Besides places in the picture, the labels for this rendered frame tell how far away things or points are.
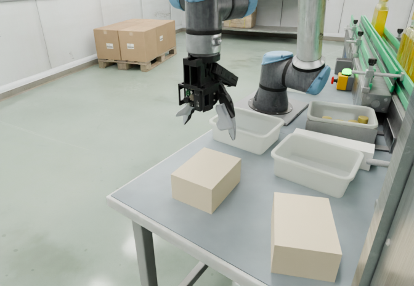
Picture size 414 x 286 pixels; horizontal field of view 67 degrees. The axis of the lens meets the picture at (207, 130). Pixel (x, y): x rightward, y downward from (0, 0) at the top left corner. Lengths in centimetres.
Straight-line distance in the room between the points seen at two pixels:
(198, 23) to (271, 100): 71
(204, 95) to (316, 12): 56
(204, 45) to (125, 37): 403
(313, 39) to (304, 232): 68
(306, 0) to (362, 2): 618
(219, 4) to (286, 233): 47
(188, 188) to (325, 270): 35
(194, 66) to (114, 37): 412
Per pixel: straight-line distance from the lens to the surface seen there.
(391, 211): 44
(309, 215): 71
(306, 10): 109
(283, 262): 66
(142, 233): 94
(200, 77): 67
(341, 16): 725
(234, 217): 78
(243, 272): 68
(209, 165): 82
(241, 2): 72
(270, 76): 127
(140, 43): 457
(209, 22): 65
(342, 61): 195
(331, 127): 112
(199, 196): 78
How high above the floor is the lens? 128
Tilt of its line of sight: 27 degrees down
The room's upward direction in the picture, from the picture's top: straight up
